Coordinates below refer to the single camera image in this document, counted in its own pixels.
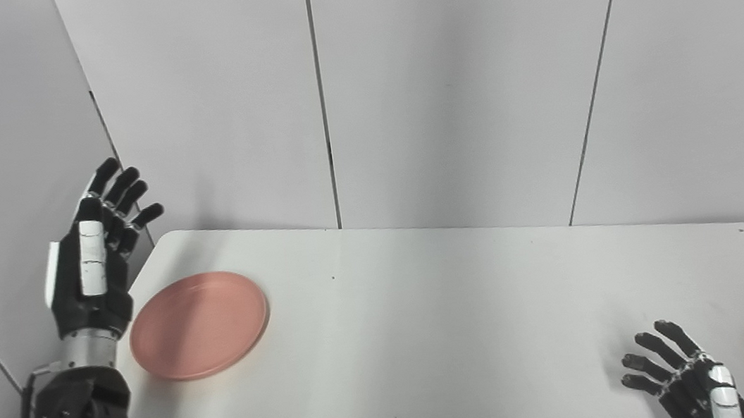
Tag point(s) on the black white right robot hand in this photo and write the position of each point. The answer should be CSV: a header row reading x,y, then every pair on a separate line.
x,y
692,390

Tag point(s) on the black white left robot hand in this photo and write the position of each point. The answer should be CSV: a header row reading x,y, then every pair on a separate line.
x,y
87,286

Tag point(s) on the pink round plate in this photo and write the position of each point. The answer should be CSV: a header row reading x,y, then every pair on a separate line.
x,y
198,326

